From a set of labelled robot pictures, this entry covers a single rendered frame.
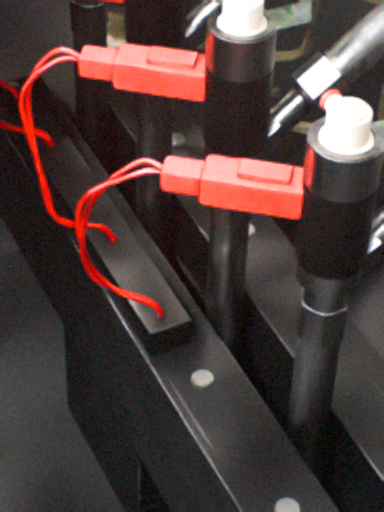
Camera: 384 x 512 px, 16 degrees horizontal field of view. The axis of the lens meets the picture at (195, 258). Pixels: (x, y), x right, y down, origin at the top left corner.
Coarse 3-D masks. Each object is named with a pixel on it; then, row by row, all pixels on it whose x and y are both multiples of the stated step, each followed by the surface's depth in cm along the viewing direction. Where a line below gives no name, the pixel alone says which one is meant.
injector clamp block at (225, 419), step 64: (0, 128) 73; (64, 128) 73; (128, 128) 74; (192, 128) 74; (0, 192) 78; (128, 192) 76; (64, 256) 69; (192, 256) 70; (256, 256) 66; (64, 320) 73; (192, 320) 63; (256, 320) 64; (128, 384) 65; (192, 384) 60; (256, 384) 67; (128, 448) 68; (192, 448) 59; (256, 448) 58
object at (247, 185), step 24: (168, 168) 50; (192, 168) 50; (216, 168) 50; (240, 168) 50; (264, 168) 50; (288, 168) 50; (192, 192) 51; (216, 192) 50; (240, 192) 50; (264, 192) 50; (288, 192) 49; (288, 216) 50
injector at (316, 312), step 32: (320, 128) 48; (320, 160) 47; (352, 160) 47; (320, 192) 48; (352, 192) 48; (320, 224) 49; (352, 224) 49; (320, 256) 50; (352, 256) 50; (320, 288) 52; (352, 288) 52; (320, 320) 53; (320, 352) 55; (320, 384) 56; (288, 416) 59; (320, 416) 57; (320, 448) 59; (320, 480) 62
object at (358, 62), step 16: (368, 16) 57; (352, 32) 57; (368, 32) 56; (336, 48) 57; (352, 48) 56; (368, 48) 56; (304, 64) 57; (320, 64) 56; (336, 64) 56; (352, 64) 56; (368, 64) 57; (304, 80) 57; (320, 80) 56; (336, 80) 56; (352, 80) 57; (304, 96) 58; (320, 96) 57
